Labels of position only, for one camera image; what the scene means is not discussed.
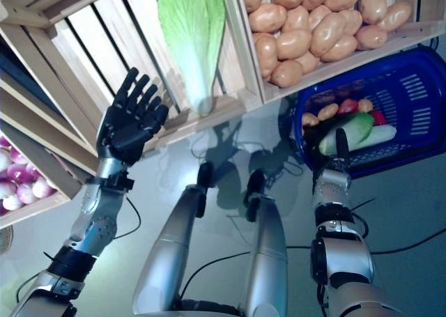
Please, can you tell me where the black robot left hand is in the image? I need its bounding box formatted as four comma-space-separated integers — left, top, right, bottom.
95, 67, 171, 167

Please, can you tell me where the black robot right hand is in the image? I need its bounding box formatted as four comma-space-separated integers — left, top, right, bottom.
314, 127, 352, 173

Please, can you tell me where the blue plastic shopping basket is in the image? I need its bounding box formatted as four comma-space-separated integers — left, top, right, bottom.
291, 48, 446, 178

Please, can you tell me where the woven wicker basket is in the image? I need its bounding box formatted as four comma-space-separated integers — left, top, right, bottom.
0, 224, 14, 254

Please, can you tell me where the red toy apple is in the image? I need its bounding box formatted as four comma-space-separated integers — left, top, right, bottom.
337, 99, 360, 115

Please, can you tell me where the red toy bell pepper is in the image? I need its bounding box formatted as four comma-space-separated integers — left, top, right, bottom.
369, 109, 387, 126

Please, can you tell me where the wooden display shelf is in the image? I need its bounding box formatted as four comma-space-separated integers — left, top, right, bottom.
0, 62, 102, 178

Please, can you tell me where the wooden slatted crate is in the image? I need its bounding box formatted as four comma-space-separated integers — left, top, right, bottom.
222, 0, 446, 105
0, 0, 266, 157

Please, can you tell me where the wooden onion crate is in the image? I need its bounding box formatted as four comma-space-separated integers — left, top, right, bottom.
0, 120, 88, 229

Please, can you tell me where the black object at left edge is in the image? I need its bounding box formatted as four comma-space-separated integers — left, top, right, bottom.
242, 169, 289, 317

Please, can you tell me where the silver robot left leg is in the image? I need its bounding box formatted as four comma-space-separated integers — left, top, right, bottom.
132, 162, 213, 316

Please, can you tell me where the dark robot waist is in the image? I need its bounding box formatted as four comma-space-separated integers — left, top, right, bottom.
174, 297, 245, 317

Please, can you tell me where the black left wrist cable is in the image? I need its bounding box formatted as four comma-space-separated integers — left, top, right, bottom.
113, 195, 142, 241

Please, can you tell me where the long black floor cable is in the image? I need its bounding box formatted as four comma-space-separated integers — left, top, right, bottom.
367, 226, 446, 258

